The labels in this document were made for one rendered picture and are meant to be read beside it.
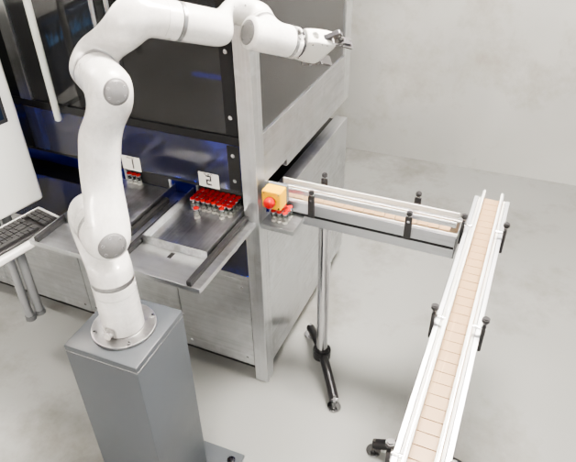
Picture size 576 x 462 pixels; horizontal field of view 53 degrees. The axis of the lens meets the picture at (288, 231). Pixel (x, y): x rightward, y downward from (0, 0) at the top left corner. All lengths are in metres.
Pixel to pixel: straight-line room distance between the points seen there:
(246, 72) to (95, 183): 0.64
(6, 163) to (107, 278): 1.00
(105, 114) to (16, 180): 1.22
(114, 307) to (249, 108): 0.75
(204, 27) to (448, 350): 1.02
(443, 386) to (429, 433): 0.15
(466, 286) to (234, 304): 1.03
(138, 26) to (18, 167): 1.26
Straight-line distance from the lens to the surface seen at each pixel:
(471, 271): 1.87
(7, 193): 2.52
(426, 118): 4.30
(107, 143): 1.42
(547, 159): 4.34
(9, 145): 2.47
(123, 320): 1.70
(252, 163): 1.98
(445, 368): 1.56
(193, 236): 2.06
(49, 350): 3.08
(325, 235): 2.20
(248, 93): 1.87
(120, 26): 1.37
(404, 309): 3.07
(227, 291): 2.40
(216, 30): 1.45
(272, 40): 1.54
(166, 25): 1.39
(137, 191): 2.38
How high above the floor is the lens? 2.07
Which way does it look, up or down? 35 degrees down
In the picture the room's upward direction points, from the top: 1 degrees counter-clockwise
